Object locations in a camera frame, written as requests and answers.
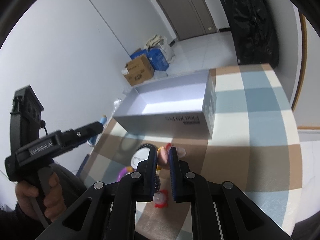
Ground red frilled small badge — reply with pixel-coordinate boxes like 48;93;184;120
153;189;169;209

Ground white red-rimmed button badge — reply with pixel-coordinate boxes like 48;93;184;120
131;143;153;170

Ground pink figurine keychain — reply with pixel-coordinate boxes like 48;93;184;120
157;143;187;170

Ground person's left hand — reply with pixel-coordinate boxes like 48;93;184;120
14;172;67;224

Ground blue white bottle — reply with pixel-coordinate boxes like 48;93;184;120
87;115;108;147

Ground grey open cardboard box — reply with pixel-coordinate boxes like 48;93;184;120
113;69;216;139

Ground checkered brown blue mat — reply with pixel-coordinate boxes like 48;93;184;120
80;64;302;234

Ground brown cardboard box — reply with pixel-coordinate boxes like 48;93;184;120
121;55;155;86

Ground blue cardboard box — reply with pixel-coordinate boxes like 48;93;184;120
130;48;169;72

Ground white bag with cloth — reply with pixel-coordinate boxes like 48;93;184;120
144;34;176;64

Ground black large bag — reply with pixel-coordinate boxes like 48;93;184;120
225;0;279;68

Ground grey door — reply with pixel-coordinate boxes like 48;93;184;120
156;0;218;41

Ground purple bangle bracelet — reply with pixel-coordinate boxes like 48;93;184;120
117;166;135;182

